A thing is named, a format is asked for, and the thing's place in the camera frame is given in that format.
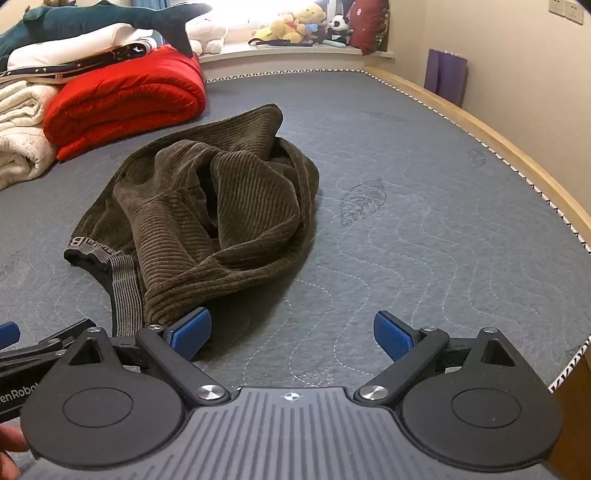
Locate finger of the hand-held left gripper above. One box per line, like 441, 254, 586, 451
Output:
0, 322, 22, 352
0, 318, 97, 372

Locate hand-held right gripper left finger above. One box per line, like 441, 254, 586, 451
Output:
55, 307, 232, 409

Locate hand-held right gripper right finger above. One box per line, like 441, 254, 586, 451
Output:
353, 310, 518, 409

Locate brown corduroy pants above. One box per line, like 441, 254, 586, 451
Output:
64, 104, 320, 339

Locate person's left hand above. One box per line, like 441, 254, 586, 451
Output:
0, 424, 32, 480

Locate grey quilted mattress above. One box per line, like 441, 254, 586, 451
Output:
0, 69, 591, 462

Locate cream fluffy folded blanket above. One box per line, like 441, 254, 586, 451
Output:
0, 79, 59, 191

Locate red folded blanket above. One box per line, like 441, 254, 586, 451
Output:
42, 45, 207, 162

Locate purple paper bag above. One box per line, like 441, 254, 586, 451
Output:
424, 48, 470, 107

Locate white window ledge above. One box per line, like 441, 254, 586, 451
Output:
198, 42, 398, 84

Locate white bear plush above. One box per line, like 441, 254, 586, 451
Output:
186, 16, 228, 55

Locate white and navy folded bedding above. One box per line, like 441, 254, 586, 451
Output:
7, 23, 162, 72

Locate dark red cushion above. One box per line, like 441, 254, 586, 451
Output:
346, 0, 391, 56

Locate panda plush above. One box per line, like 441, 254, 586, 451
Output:
329, 15, 354, 40

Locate yellow bear plush red shirt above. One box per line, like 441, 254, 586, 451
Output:
269, 13, 306, 44

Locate blue curtain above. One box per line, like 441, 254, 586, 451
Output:
131, 0, 177, 13

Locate teal shark plush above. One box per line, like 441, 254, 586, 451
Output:
0, 0, 214, 65

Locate wooden bed frame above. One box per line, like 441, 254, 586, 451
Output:
365, 65, 591, 254

